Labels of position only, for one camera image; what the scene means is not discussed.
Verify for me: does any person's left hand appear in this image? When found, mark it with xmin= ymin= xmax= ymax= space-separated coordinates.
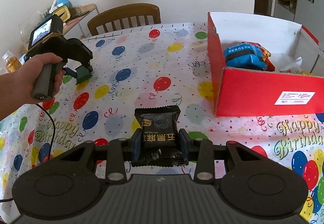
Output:
xmin=9 ymin=52 xmax=63 ymax=104

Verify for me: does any green snack packet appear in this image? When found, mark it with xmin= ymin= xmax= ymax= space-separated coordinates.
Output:
xmin=75 ymin=66 xmax=92 ymax=85

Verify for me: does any person's left forearm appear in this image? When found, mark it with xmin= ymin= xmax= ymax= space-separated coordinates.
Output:
xmin=1 ymin=68 xmax=30 ymax=120

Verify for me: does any brown wooden chair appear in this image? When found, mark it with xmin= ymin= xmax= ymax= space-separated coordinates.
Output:
xmin=87 ymin=3 xmax=161 ymax=36

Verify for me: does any red white cardboard box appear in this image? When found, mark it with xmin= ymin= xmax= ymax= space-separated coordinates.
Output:
xmin=208 ymin=12 xmax=323 ymax=117

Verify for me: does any yellow green tissue box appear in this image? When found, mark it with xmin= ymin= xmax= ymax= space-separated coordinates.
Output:
xmin=52 ymin=5 xmax=71 ymax=22

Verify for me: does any wooden side table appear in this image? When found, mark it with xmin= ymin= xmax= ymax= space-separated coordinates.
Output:
xmin=63 ymin=4 xmax=99 ymax=39

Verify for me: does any black cable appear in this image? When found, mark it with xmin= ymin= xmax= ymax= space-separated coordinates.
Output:
xmin=0 ymin=103 xmax=57 ymax=203

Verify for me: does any balloon pattern tablecloth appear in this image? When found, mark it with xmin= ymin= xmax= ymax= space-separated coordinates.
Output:
xmin=1 ymin=23 xmax=323 ymax=223

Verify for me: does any clear plastic snack bag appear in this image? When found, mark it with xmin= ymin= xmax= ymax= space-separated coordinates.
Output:
xmin=279 ymin=57 xmax=303 ymax=74

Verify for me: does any blue globe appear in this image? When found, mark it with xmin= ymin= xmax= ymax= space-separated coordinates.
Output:
xmin=56 ymin=0 xmax=71 ymax=8

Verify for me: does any black sesame snack packet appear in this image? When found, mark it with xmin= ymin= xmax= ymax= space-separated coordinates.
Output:
xmin=131 ymin=105 xmax=188 ymax=168

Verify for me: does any blue snack packet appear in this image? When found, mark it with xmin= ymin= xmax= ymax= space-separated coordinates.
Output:
xmin=223 ymin=42 xmax=266 ymax=71

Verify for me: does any black camera with screen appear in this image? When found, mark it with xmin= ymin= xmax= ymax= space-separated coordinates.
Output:
xmin=28 ymin=14 xmax=63 ymax=50

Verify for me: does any red gold snack bag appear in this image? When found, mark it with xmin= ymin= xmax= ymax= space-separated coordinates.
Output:
xmin=253 ymin=43 xmax=275 ymax=72

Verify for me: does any orange drink bottle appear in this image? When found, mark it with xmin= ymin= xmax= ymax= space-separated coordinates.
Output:
xmin=2 ymin=50 xmax=22 ymax=73

